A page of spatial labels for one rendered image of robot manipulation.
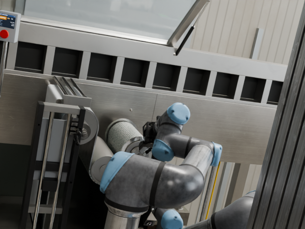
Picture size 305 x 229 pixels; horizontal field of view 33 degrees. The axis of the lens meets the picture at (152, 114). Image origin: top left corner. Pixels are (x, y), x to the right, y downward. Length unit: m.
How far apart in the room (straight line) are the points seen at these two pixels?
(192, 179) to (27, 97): 1.09
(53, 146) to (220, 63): 0.96
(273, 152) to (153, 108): 1.29
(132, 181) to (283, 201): 0.40
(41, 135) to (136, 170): 0.62
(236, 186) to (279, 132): 1.80
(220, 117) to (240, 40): 1.79
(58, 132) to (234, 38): 2.60
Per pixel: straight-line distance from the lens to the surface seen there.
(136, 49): 2.28
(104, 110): 2.30
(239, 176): 2.87
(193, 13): 2.17
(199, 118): 2.46
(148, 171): 1.28
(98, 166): 2.02
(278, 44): 4.34
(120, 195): 1.30
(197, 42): 4.13
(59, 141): 1.85
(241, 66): 2.49
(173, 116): 1.69
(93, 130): 1.97
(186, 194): 1.30
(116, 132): 2.17
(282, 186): 1.06
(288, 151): 1.06
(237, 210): 1.59
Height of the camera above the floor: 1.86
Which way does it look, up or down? 13 degrees down
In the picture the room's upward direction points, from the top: 11 degrees clockwise
